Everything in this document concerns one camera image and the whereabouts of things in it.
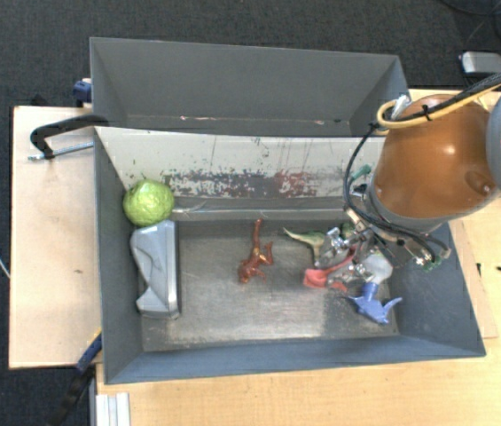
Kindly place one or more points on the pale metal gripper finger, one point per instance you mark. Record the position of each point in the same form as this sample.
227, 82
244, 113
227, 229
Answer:
331, 243
351, 271

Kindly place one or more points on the green toy dinosaur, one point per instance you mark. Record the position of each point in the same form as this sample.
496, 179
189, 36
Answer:
310, 238

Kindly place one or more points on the white rounded object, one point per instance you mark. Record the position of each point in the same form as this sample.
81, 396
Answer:
379, 268

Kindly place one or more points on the blue toy dinosaur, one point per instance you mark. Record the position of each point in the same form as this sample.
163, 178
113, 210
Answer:
372, 304

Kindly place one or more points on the orange-red toy figure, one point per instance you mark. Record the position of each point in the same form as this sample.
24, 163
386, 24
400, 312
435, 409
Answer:
255, 257

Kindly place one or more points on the grey metal bin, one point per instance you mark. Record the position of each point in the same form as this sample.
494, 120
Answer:
250, 300

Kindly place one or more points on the silver grey packet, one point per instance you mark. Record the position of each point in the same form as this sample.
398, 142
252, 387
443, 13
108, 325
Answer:
157, 264

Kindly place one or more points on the green crinkled ball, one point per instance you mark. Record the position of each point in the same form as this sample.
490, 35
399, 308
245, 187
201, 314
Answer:
148, 203

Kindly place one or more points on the pale wood board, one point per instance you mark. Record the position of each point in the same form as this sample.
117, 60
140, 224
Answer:
55, 246

